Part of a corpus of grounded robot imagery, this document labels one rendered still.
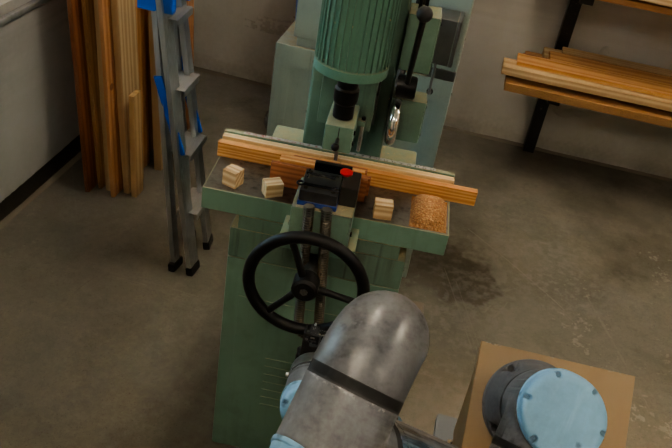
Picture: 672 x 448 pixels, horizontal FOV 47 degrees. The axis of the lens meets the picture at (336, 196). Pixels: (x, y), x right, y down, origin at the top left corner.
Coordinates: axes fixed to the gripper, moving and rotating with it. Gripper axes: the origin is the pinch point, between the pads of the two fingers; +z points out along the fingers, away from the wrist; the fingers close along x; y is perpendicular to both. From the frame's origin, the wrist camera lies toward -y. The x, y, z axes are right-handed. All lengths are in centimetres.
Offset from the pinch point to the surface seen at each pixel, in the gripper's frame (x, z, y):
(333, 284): 0.1, 23.1, 5.5
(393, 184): -9.7, 30.1, 32.4
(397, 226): -12.2, 16.1, 25.4
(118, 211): 97, 145, -25
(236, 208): 26.6, 17.6, 21.5
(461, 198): -27, 30, 32
